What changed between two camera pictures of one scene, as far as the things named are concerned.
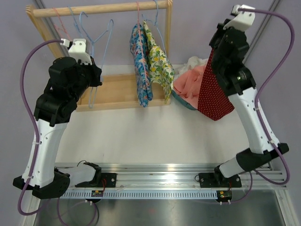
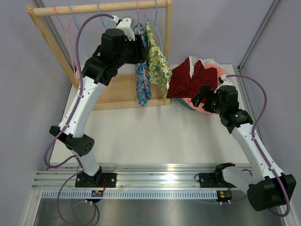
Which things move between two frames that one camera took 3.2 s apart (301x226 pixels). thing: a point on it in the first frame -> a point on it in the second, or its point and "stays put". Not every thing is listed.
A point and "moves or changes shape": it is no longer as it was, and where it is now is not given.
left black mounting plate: x=101 y=180 stays put
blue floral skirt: x=138 y=47 stays put
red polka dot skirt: x=213 y=101 moves or changes shape
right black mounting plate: x=214 y=180 stays put
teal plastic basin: x=183 y=101 stays put
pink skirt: x=187 y=84 -> x=221 y=71
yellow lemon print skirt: x=160 y=68 stays put
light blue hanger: x=90 y=106 moves or changes shape
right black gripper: x=220 y=32 -> x=205 y=92
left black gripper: x=95 y=70 -> x=140 y=52
